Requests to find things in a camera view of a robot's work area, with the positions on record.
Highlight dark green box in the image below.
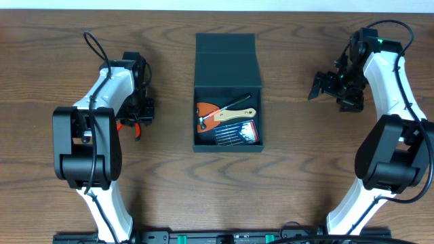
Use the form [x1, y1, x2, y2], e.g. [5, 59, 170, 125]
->
[193, 33, 264, 153]

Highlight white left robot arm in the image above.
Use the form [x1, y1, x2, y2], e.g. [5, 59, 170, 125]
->
[52, 52, 327, 244]

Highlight red handled pliers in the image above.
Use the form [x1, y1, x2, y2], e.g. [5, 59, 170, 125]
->
[117, 123, 141, 141]

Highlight small black handled hammer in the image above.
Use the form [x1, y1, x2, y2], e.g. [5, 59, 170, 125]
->
[196, 94, 252, 129]

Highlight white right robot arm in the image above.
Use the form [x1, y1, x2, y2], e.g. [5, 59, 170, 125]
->
[308, 27, 433, 235]

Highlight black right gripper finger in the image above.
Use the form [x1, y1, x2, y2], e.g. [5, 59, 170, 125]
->
[340, 100, 363, 113]
[308, 72, 325, 100]

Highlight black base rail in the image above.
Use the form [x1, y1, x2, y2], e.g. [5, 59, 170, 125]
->
[52, 228, 392, 244]

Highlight blue screwdriver set case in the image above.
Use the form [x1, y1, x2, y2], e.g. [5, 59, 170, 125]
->
[213, 119, 259, 146]

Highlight orange scraper wooden handle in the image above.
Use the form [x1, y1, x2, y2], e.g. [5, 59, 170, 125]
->
[197, 102, 256, 133]

